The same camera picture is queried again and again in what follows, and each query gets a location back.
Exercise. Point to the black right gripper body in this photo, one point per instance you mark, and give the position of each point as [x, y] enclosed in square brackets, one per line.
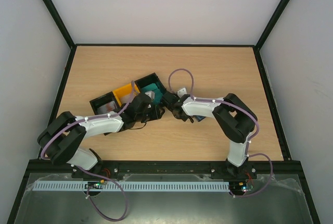
[169, 99]

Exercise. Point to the black bin with teal cards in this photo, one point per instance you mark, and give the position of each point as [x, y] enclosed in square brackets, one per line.
[152, 82]

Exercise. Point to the yellow plastic bin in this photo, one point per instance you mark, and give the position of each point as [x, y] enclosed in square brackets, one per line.
[121, 91]

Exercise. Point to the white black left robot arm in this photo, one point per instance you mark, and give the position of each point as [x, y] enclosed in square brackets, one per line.
[60, 141]

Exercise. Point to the red patterned card stack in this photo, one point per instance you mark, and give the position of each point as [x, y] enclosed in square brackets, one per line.
[105, 108]

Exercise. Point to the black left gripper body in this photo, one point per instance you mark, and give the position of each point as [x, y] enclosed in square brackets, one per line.
[144, 117]

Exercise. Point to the blue leather card holder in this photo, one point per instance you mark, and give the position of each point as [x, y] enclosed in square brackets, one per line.
[199, 118]

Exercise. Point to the light blue slotted cable duct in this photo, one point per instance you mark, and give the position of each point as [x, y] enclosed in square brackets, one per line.
[130, 186]

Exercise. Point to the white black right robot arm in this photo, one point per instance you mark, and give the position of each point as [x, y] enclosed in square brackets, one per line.
[237, 121]

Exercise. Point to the teal card stack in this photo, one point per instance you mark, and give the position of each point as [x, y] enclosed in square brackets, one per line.
[158, 93]

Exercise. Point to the black bin with red cards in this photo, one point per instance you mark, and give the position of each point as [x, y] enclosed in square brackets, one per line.
[97, 102]

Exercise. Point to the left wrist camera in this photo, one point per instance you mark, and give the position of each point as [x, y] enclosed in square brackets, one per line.
[151, 94]

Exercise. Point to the white red card stack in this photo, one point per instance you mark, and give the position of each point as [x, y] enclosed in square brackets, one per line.
[127, 98]

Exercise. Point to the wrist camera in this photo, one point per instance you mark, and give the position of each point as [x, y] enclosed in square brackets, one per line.
[151, 94]
[181, 92]

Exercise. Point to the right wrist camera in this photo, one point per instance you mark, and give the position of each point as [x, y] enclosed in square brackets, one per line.
[181, 92]

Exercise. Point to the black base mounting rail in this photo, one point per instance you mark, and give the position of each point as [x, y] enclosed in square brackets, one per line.
[213, 169]

